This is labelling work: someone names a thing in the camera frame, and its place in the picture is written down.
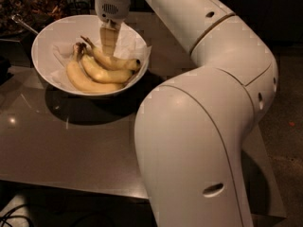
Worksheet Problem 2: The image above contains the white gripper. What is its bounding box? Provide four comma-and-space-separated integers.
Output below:
95, 0, 131, 56

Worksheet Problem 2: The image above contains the yellow banana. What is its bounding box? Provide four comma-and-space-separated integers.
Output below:
65, 44, 123, 95
81, 36, 141, 71
80, 49, 133, 83

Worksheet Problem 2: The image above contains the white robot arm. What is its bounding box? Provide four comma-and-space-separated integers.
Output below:
95, 0, 278, 227

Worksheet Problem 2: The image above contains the white ceramic bowl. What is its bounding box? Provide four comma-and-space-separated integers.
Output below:
31, 15, 152, 97

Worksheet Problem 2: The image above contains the white paper liner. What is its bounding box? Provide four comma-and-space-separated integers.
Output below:
41, 15, 151, 96

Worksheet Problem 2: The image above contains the glass jar with snacks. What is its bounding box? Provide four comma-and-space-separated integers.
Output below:
0, 0, 68, 38

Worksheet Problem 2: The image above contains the dark wire basket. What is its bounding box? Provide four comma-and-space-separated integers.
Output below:
67, 2, 90, 16

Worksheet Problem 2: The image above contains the metal spoon handle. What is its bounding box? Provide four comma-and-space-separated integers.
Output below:
11, 14, 39, 35

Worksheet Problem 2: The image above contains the black cable on floor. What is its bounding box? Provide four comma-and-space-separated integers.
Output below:
0, 203, 36, 227

